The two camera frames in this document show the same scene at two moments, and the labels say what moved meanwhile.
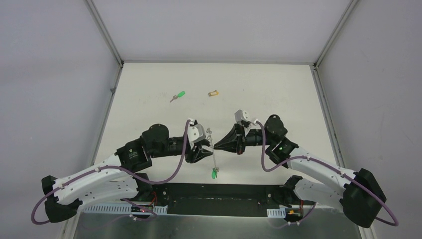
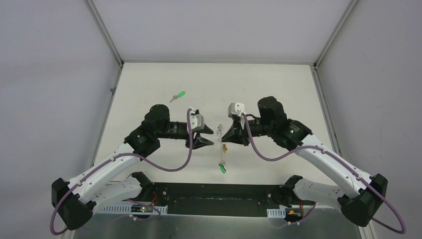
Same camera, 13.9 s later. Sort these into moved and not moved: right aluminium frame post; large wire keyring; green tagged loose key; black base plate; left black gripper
Moved: large wire keyring; left black gripper
Not moved: right aluminium frame post; green tagged loose key; black base plate
